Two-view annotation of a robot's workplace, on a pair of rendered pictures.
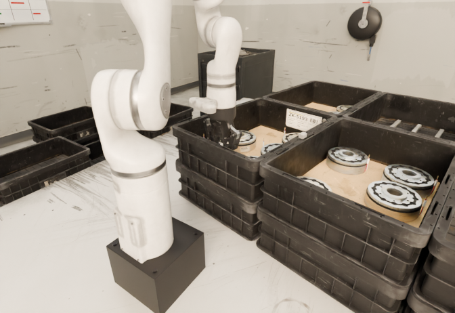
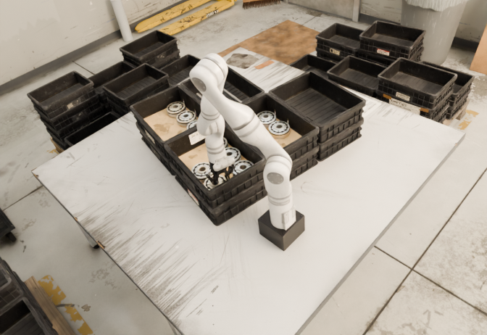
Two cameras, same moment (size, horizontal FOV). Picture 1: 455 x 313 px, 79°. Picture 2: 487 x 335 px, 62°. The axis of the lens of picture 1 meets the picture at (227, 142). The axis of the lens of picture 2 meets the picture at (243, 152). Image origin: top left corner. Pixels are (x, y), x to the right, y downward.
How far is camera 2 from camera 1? 1.49 m
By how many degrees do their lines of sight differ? 62
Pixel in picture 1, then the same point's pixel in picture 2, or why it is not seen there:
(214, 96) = (223, 154)
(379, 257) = (310, 145)
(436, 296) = (323, 140)
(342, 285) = (304, 165)
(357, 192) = not seen: hidden behind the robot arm
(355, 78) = not seen: outside the picture
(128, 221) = (292, 209)
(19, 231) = (232, 317)
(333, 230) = (297, 151)
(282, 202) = not seen: hidden behind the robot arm
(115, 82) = (285, 163)
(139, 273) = (298, 223)
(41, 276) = (275, 287)
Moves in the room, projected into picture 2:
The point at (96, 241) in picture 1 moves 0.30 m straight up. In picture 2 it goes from (252, 267) to (244, 220)
